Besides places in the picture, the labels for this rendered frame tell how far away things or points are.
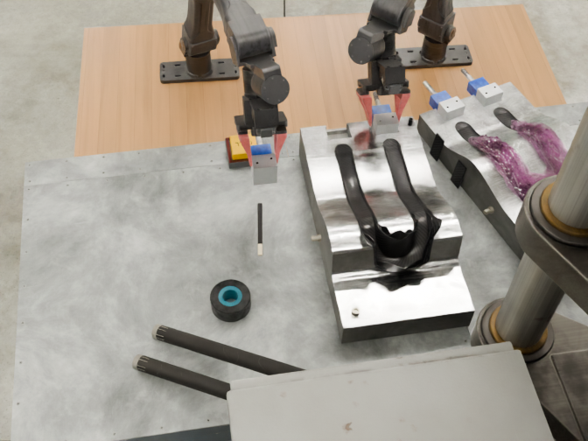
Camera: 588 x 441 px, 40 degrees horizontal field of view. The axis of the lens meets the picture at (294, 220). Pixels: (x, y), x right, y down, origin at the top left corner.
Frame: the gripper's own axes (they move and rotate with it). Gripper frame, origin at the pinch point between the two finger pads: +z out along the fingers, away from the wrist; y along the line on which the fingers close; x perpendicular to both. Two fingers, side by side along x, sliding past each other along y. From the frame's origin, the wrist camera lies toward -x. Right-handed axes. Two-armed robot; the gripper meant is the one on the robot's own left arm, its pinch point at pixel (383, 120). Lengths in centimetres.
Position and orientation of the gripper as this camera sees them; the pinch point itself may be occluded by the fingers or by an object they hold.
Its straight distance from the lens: 180.6
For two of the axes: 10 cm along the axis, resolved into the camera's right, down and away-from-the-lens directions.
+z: 0.6, 9.2, 3.9
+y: 9.9, -1.2, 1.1
